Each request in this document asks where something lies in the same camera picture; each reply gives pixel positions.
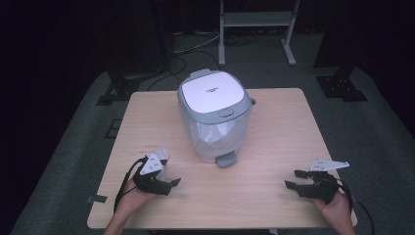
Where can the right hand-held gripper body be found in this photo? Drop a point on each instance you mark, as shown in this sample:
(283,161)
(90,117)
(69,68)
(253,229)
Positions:
(321,187)

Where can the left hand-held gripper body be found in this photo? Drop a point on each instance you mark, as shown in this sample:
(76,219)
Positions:
(150,165)

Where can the white and grey pedal bin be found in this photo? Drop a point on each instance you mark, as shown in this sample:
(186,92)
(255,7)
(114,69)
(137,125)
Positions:
(212,93)

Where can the person's right hand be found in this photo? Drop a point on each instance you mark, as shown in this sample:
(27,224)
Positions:
(337,210)

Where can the person's left hand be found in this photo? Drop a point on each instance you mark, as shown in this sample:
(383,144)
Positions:
(132,199)

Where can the white bin liner bag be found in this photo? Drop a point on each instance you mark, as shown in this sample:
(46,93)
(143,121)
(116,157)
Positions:
(212,132)

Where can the grey tape piece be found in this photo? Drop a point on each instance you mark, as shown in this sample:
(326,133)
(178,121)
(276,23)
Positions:
(97,198)

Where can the black stand base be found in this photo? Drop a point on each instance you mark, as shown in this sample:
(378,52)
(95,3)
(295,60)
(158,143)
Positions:
(119,89)
(341,86)

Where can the white metal stand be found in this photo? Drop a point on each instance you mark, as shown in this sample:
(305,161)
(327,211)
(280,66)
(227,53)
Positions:
(254,19)

